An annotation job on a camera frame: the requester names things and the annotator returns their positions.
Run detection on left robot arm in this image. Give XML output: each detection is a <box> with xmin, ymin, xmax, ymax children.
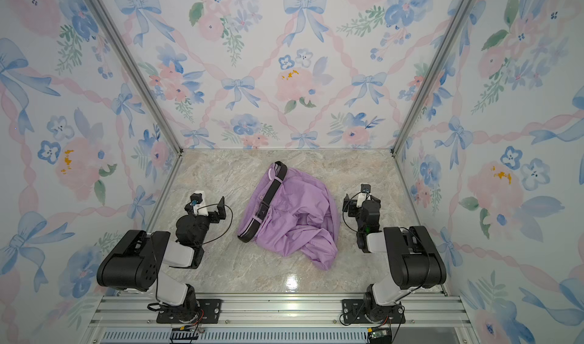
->
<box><xmin>97</xmin><ymin>191</ymin><xmax>232</xmax><ymax>327</ymax></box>

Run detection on right aluminium corner post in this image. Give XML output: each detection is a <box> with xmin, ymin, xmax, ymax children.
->
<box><xmin>392</xmin><ymin>0</ymin><xmax>477</xmax><ymax>159</ymax></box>

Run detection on aluminium corner post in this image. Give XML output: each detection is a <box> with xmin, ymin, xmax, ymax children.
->
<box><xmin>84</xmin><ymin>0</ymin><xmax>183</xmax><ymax>155</ymax></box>
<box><xmin>392</xmin><ymin>0</ymin><xmax>477</xmax><ymax>159</ymax></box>

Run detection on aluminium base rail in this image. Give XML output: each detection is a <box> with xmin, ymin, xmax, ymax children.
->
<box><xmin>82</xmin><ymin>293</ymin><xmax>478</xmax><ymax>343</ymax></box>

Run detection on black leather belt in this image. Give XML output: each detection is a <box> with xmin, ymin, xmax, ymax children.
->
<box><xmin>238</xmin><ymin>161</ymin><xmax>287</xmax><ymax>243</ymax></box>

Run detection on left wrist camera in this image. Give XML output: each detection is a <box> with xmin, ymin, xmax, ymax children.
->
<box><xmin>190</xmin><ymin>190</ymin><xmax>208</xmax><ymax>216</ymax></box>

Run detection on left aluminium corner post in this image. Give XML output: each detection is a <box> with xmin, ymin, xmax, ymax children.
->
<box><xmin>84</xmin><ymin>0</ymin><xmax>183</xmax><ymax>155</ymax></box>

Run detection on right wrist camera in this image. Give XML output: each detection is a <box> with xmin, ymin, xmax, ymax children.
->
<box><xmin>356</xmin><ymin>184</ymin><xmax>371</xmax><ymax>208</ymax></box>

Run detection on purple trousers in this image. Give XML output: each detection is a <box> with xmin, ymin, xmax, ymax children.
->
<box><xmin>238</xmin><ymin>163</ymin><xmax>340</xmax><ymax>270</ymax></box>

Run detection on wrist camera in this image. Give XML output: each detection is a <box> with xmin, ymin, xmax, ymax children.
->
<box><xmin>190</xmin><ymin>190</ymin><xmax>208</xmax><ymax>216</ymax></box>
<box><xmin>356</xmin><ymin>184</ymin><xmax>371</xmax><ymax>208</ymax></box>

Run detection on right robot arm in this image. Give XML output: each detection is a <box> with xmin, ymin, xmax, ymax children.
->
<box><xmin>341</xmin><ymin>189</ymin><xmax>447</xmax><ymax>327</ymax></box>

